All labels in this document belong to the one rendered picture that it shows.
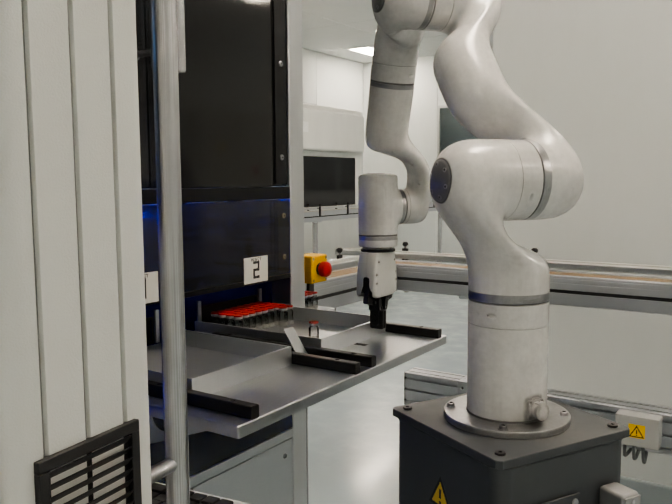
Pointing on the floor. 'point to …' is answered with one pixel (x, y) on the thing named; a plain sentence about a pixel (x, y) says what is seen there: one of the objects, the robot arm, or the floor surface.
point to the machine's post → (288, 294)
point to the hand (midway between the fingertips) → (378, 319)
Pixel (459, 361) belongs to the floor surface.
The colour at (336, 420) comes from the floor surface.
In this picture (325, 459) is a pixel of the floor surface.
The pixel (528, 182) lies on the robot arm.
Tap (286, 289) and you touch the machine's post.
